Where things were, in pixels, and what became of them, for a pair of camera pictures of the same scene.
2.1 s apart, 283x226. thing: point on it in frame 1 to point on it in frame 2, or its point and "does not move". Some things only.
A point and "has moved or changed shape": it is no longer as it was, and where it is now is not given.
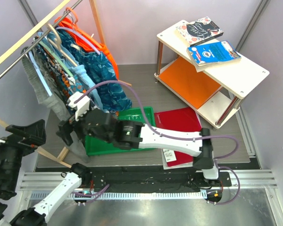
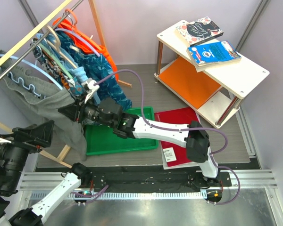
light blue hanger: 48,92 to 37,67
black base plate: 153,180 does not move
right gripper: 66,127 to 75,111
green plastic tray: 96,146 does not move
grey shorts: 43,89 has moved or changed shape
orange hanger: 68,8 does not move
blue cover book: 214,53 does not move
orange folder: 196,87 does not move
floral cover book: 199,30 does not move
